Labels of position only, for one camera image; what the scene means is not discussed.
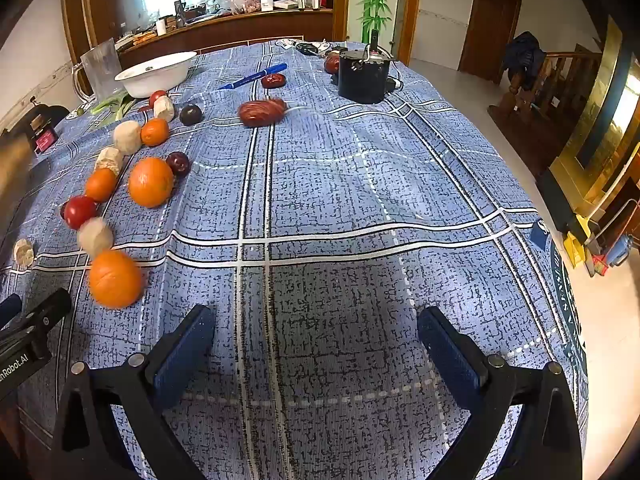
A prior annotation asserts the blue pen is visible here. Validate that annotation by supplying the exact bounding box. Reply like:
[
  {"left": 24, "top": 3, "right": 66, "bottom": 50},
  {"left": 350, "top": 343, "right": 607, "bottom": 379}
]
[{"left": 216, "top": 63, "right": 289, "bottom": 91}]

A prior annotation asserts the blue plaid tablecloth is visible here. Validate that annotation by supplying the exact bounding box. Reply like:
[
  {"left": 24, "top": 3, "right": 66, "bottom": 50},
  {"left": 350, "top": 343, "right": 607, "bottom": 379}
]
[{"left": 0, "top": 39, "right": 591, "bottom": 480}]

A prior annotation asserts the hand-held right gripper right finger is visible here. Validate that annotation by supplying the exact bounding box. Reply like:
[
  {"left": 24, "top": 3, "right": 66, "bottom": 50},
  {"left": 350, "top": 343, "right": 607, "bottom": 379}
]
[{"left": 416, "top": 306, "right": 583, "bottom": 480}]

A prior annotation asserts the black sofa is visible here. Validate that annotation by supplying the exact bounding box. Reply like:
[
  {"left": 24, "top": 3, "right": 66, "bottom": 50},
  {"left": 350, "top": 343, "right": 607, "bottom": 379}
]
[{"left": 30, "top": 104, "right": 71, "bottom": 125}]

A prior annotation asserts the white bowl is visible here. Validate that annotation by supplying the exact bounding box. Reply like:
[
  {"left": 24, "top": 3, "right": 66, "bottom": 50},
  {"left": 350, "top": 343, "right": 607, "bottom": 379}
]
[{"left": 114, "top": 51, "right": 198, "bottom": 99}]

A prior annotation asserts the clear plastic pitcher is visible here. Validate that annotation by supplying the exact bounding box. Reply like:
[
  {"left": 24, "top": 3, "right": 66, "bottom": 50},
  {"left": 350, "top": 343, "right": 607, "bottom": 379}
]
[{"left": 72, "top": 39, "right": 123, "bottom": 103}]

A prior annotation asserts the black cylindrical pot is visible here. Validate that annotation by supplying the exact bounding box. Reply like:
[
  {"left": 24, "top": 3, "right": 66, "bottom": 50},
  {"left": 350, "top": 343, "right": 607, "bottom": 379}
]
[{"left": 338, "top": 30, "right": 398, "bottom": 105}]

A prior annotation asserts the wooden cabinet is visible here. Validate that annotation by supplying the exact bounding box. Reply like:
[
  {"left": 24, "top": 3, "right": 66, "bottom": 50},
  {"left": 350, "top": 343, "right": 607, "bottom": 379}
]
[{"left": 62, "top": 0, "right": 351, "bottom": 68}]

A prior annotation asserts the large red date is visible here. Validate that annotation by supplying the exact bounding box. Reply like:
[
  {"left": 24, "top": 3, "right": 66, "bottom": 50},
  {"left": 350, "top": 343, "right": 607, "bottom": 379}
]
[{"left": 238, "top": 98, "right": 288, "bottom": 127}]

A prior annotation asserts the small orange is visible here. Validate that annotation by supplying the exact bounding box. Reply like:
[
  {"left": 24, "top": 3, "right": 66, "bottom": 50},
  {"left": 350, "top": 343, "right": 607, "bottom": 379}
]
[{"left": 140, "top": 117, "right": 171, "bottom": 147}]

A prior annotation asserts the green leek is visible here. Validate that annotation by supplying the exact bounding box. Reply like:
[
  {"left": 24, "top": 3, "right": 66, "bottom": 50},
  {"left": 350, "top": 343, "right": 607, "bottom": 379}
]
[{"left": 90, "top": 91, "right": 138, "bottom": 123}]

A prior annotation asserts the dark blue jacket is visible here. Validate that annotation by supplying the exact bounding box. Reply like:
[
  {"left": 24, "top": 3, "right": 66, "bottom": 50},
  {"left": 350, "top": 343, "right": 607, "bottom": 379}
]
[{"left": 502, "top": 31, "right": 547, "bottom": 92}]

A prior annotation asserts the wooden stair railing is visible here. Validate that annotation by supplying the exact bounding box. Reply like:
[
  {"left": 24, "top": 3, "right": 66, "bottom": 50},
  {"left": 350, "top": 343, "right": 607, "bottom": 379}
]
[{"left": 487, "top": 50, "right": 603, "bottom": 161}]

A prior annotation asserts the black jar with pink label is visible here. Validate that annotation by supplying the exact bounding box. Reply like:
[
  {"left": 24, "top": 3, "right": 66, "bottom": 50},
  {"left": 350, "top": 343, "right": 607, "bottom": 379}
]
[{"left": 29, "top": 116, "right": 58, "bottom": 153}]

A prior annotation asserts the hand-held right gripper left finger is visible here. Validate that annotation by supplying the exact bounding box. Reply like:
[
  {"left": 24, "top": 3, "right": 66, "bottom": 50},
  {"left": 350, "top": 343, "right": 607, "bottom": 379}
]
[{"left": 50, "top": 304, "right": 217, "bottom": 480}]

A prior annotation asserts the yellow dustpan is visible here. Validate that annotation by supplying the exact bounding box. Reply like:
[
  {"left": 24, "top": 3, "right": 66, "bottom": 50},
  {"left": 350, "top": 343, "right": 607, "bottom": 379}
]
[{"left": 565, "top": 215, "right": 593, "bottom": 268}]

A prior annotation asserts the gold metal frame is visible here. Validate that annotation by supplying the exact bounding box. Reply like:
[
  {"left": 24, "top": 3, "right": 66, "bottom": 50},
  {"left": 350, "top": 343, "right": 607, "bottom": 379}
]
[{"left": 547, "top": 15, "right": 640, "bottom": 241}]

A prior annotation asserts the wooden tray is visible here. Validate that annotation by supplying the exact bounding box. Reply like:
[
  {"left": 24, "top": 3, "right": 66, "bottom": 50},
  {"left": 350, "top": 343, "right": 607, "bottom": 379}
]
[{"left": 0, "top": 127, "right": 51, "bottom": 256}]

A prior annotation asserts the brown wooden door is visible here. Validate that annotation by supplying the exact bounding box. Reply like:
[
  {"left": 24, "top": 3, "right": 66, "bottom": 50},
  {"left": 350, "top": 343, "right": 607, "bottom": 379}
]
[{"left": 457, "top": 0, "right": 522, "bottom": 83}]

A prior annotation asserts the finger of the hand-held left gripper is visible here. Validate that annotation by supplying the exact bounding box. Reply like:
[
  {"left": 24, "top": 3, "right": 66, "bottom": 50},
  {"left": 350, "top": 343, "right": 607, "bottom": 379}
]
[
  {"left": 0, "top": 287, "right": 72, "bottom": 361},
  {"left": 0, "top": 292, "right": 23, "bottom": 328}
]

